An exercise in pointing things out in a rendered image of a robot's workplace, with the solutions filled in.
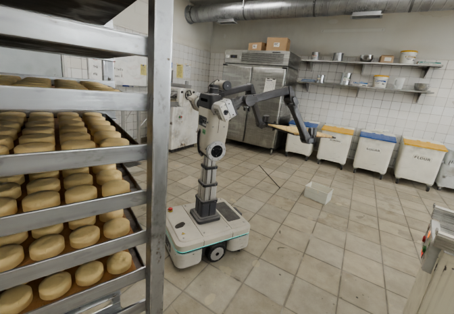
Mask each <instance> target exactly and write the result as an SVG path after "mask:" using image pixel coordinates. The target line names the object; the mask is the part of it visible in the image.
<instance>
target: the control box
mask: <svg viewBox="0 0 454 314"><path fill-rule="evenodd" d="M436 228H438V230H440V222H439V221H435V220H433V219H431V220H430V226H429V228H428V229H427V230H426V234H425V236H426V240H425V242H422V248H423V246H426V251H425V253H422V252H421V259H422V271H425V272H427V273H429V274H431V273H432V270H433V267H434V264H435V263H436V260H437V258H438V255H439V253H440V252H441V250H442V249H439V248H436V247H435V246H433V241H434V238H435V236H436V234H435V229H436ZM429 231H430V235H429V237H428V233H429ZM429 240H430V244H429V246H428V242H429Z"/></svg>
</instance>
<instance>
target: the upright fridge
mask: <svg viewBox="0 0 454 314"><path fill-rule="evenodd" d="M300 59H301V58H300V57H299V56H297V55H295V54H294V53H292V52H291V51H257V50H226V52H225V60H224V63H225V64H223V72H222V80H226V81H230V83H231V85H232V86H231V87H235V86H240V85H244V84H246V83H250V84H253V85H254V88H255V92H256V94H258V93H263V91H264V87H265V83H266V78H270V79H276V84H275V89H278V88H282V87H283V86H292V88H293V90H294V92H295V87H296V83H297V76H298V70H299V64H300ZM275 89H274V90H275ZM241 95H246V91H245V92H241V93H236V94H233V95H228V96H225V97H229V98H236V97H238V96H241ZM225 97H222V99H223V98H225ZM283 98H284V96H281V97H276V98H273V99H268V100H265V101H260V102H258V103H257V104H258V107H259V112H260V115H261V118H263V115H269V116H270V118H269V121H268V122H271V123H274V121H276V123H277V124H278V125H280V126H289V122H290V118H291V111H290V109H289V108H288V106H286V105H285V103H284V100H283ZM237 112H238V115H236V116H234V117H233V118H231V120H229V122H228V131H227V135H226V138H228V139H231V140H237V141H240V142H245V143H248V144H251V145H257V146H260V147H265V148H268V149H270V155H272V151H273V150H275V149H277V148H278V147H280V149H282V148H281V147H282V145H284V144H285V143H286V138H287V134H288V133H286V132H282V131H279V130H276V129H275V130H274V131H272V128H266V127H265V128H262V129H261V128H258V127H257V126H256V124H255V123H256V122H255V116H254V114H253V110H252V107H249V108H247V107H246V108H244V107H243V106H241V107H240V108H239V110H237Z"/></svg>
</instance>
